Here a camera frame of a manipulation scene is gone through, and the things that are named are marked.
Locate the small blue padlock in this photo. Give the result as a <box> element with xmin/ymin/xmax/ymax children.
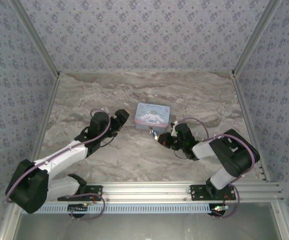
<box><xmin>149</xmin><ymin>127</ymin><xmax>160</xmax><ymax>141</ymax></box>

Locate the light blue cartoon tin box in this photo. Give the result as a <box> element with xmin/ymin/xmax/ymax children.
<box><xmin>135</xmin><ymin>102</ymin><xmax>172</xmax><ymax>132</ymax></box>

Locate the grey metal panel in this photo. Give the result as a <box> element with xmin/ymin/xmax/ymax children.
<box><xmin>11</xmin><ymin>202</ymin><xmax>289</xmax><ymax>240</ymax></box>

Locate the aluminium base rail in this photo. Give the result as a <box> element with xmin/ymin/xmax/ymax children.
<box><xmin>48</xmin><ymin>181</ymin><xmax>284</xmax><ymax>204</ymax></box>

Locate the aluminium side frame rail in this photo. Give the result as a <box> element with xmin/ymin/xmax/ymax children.
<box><xmin>0</xmin><ymin>76</ymin><xmax>60</xmax><ymax>240</ymax></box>
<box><xmin>231</xmin><ymin>74</ymin><xmax>289</xmax><ymax>240</ymax></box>

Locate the light blue slotted cable duct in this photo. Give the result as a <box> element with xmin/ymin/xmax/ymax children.
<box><xmin>31</xmin><ymin>202</ymin><xmax>225</xmax><ymax>215</ymax></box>

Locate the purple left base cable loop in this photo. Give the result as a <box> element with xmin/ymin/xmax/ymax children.
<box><xmin>63</xmin><ymin>192</ymin><xmax>106</xmax><ymax>221</ymax></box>

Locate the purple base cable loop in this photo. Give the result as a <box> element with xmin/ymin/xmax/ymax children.
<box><xmin>63</xmin><ymin>192</ymin><xmax>106</xmax><ymax>221</ymax></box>
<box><xmin>210</xmin><ymin>183</ymin><xmax>241</xmax><ymax>220</ymax></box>

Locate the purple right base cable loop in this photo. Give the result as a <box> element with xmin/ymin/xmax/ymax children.
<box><xmin>210</xmin><ymin>183</ymin><xmax>241</xmax><ymax>220</ymax></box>

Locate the aluminium frame post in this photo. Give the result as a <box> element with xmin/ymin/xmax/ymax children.
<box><xmin>231</xmin><ymin>0</ymin><xmax>284</xmax><ymax>77</ymax></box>
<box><xmin>8</xmin><ymin>0</ymin><xmax>61</xmax><ymax>77</ymax></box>

